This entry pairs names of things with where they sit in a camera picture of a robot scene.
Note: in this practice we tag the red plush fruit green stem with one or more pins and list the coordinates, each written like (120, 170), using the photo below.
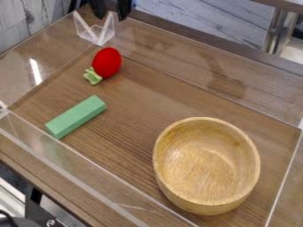
(106, 65)

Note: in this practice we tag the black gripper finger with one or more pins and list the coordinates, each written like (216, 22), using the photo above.
(100, 8)
(124, 8)

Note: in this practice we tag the clear acrylic enclosure walls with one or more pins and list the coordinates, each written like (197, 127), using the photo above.
(97, 170)

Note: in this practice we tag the black table frame bracket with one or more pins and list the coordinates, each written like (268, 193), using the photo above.
(37, 216)

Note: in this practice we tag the wooden bowl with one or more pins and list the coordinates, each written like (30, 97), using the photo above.
(206, 164)

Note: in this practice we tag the green rectangular block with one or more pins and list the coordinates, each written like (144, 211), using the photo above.
(75, 117)

